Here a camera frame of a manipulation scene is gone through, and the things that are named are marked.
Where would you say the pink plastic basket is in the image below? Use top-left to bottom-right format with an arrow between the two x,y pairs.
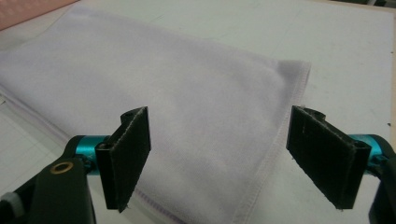
0,0 -> 78,32

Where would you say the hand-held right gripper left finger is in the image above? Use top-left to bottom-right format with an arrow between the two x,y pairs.
74,105 -> 152,214

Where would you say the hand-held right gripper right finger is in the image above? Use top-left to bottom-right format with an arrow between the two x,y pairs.
285,105 -> 382,210

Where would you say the lilac butterfly print towel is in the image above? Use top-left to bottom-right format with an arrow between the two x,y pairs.
0,6 -> 312,224

